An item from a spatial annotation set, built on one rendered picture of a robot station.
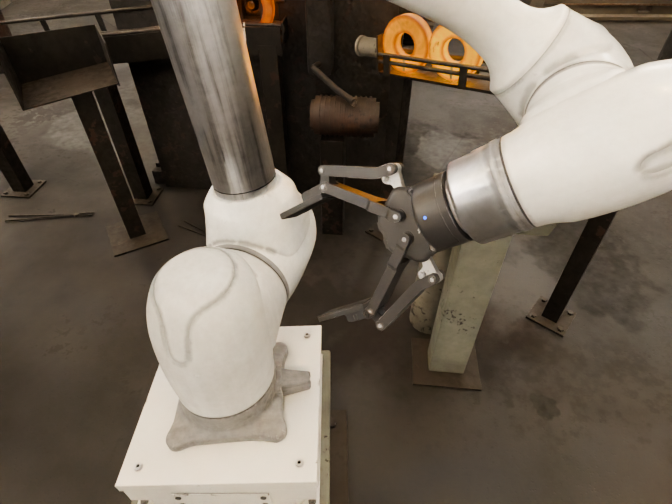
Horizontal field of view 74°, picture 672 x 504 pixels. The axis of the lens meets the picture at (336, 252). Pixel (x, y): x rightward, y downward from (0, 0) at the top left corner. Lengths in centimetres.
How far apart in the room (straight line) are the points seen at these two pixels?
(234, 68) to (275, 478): 56
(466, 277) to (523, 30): 65
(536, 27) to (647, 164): 19
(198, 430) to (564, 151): 61
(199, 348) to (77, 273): 128
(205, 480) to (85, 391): 80
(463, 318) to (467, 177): 77
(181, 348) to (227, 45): 38
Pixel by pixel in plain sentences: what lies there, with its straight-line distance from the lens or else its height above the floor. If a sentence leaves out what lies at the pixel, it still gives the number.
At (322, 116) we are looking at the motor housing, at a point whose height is 49.
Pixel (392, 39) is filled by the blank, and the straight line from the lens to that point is 142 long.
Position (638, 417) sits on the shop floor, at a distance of 150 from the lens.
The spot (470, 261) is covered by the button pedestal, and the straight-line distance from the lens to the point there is 102.
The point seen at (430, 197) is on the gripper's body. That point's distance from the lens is 44.
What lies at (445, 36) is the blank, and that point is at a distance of 133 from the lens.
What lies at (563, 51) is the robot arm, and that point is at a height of 98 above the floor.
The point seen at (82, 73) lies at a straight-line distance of 168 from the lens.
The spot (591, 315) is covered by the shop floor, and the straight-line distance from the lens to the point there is 167.
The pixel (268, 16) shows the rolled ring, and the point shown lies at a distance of 158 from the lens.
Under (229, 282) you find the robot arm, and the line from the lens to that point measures 58.
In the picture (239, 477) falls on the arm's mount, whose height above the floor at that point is 46.
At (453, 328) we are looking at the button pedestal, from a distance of 119.
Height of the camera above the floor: 113
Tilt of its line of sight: 43 degrees down
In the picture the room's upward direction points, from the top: straight up
